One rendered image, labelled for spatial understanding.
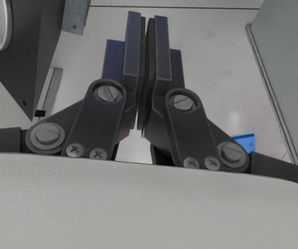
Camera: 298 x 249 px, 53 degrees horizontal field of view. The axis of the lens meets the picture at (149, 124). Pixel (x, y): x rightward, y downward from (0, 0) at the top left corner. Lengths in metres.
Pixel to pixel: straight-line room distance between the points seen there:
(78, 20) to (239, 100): 1.73
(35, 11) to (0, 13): 0.08
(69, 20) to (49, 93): 1.22
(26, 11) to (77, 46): 1.50
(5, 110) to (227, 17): 1.35
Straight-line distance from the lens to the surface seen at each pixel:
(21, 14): 0.45
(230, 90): 2.20
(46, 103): 1.85
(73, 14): 0.71
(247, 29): 1.85
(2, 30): 0.50
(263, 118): 2.51
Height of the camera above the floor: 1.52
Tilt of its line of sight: 39 degrees down
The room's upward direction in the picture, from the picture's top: 180 degrees counter-clockwise
